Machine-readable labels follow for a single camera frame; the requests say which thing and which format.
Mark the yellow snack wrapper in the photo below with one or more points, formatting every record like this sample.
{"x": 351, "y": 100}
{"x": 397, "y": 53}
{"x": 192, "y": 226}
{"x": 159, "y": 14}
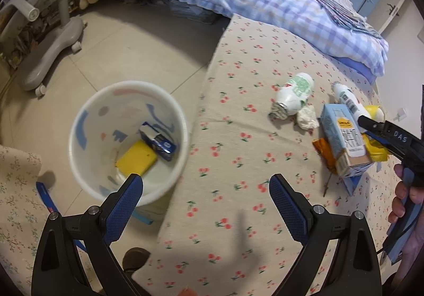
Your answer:
{"x": 375, "y": 150}

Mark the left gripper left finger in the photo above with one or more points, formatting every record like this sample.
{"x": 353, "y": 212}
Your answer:
{"x": 58, "y": 269}

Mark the white plastic bottle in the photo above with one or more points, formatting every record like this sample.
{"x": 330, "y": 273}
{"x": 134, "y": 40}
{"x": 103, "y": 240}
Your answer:
{"x": 344, "y": 95}

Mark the white green yogurt bottle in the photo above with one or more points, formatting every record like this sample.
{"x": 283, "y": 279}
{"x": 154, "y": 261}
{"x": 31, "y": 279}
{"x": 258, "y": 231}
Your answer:
{"x": 293, "y": 96}

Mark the torn blue biscuit box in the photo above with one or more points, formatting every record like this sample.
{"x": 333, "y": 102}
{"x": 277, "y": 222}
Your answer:
{"x": 351, "y": 183}

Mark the small crumpled white tissue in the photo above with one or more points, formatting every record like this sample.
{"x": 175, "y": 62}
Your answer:
{"x": 306, "y": 118}

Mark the yellow green sponge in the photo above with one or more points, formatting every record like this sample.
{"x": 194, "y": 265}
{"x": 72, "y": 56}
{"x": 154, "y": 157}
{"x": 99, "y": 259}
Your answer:
{"x": 138, "y": 159}

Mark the person's right hand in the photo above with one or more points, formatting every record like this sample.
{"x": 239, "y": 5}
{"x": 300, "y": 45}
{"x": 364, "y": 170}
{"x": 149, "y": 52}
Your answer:
{"x": 415, "y": 242}

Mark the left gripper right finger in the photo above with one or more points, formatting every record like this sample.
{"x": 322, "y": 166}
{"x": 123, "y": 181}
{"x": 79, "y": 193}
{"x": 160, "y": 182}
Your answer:
{"x": 354, "y": 268}

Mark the folded striped cloth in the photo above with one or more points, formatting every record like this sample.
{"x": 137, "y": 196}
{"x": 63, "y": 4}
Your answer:
{"x": 347, "y": 19}

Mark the light blue milk carton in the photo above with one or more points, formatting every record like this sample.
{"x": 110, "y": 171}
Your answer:
{"x": 345, "y": 140}

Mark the purple bed sheet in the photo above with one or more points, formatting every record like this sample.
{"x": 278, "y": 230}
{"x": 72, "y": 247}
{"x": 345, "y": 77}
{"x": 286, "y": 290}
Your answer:
{"x": 360, "y": 68}

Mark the white patterned trash bin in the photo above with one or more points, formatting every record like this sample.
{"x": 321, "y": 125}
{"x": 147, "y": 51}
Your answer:
{"x": 110, "y": 122}

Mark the cherry print tablecloth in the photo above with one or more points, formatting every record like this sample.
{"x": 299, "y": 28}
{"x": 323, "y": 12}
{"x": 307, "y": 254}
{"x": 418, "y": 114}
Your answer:
{"x": 222, "y": 234}

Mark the blue cookie box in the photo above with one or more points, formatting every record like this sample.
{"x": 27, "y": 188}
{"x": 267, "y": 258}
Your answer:
{"x": 159, "y": 143}

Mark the floral cloth cover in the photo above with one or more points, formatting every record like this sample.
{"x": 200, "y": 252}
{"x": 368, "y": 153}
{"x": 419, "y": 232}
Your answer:
{"x": 23, "y": 214}

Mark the orange candy wrapper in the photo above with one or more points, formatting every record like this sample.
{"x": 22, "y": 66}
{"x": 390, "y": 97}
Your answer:
{"x": 322, "y": 146}

